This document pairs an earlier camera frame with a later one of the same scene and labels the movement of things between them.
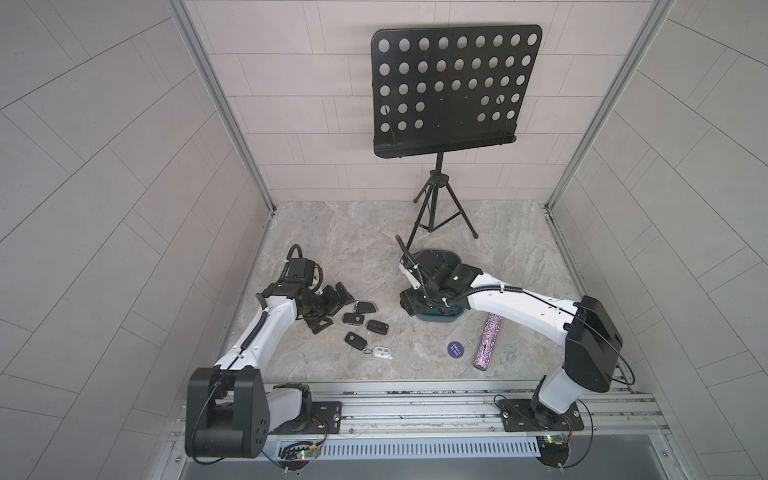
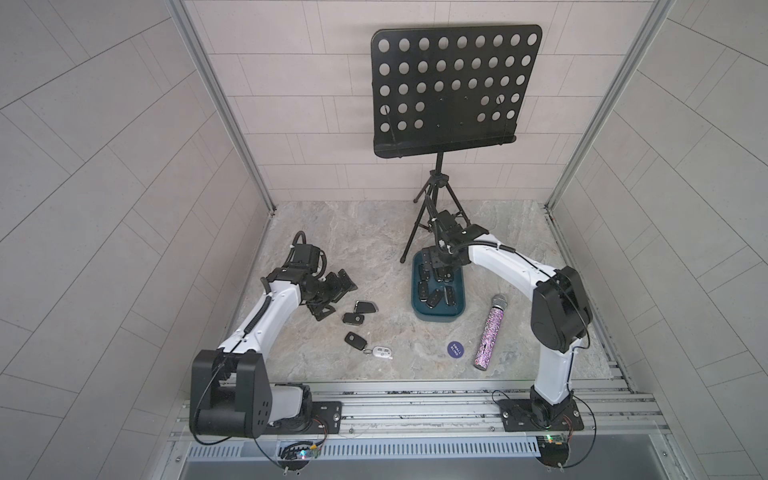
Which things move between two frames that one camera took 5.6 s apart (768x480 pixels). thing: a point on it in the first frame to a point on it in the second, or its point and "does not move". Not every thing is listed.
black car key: x=353 y=319 does not move
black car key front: x=355 y=340 does not move
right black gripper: x=409 y=301 to x=435 y=260
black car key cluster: x=365 y=307 does not move
